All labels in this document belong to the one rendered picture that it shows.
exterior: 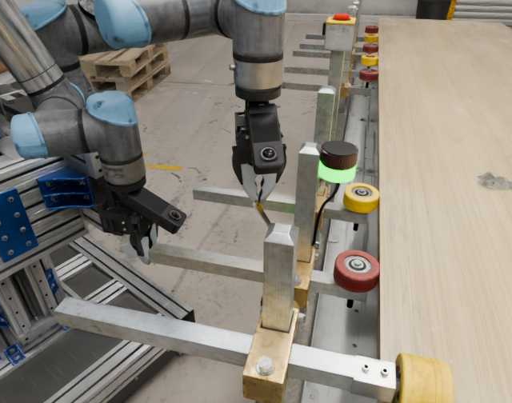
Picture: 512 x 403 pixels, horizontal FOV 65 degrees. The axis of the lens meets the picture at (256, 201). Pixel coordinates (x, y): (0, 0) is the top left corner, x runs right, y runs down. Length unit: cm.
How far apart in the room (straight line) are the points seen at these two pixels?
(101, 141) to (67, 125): 5
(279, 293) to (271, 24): 35
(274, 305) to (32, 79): 57
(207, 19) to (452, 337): 59
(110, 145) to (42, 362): 103
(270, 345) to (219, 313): 132
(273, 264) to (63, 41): 79
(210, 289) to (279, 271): 149
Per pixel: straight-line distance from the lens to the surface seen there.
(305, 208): 72
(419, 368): 54
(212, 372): 168
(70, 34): 110
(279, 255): 46
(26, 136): 73
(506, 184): 111
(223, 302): 190
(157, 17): 61
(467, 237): 90
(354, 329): 103
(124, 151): 72
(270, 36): 59
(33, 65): 82
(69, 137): 72
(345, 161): 65
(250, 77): 60
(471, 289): 79
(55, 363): 159
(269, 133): 60
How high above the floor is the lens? 140
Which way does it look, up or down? 34 degrees down
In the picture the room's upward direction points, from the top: straight up
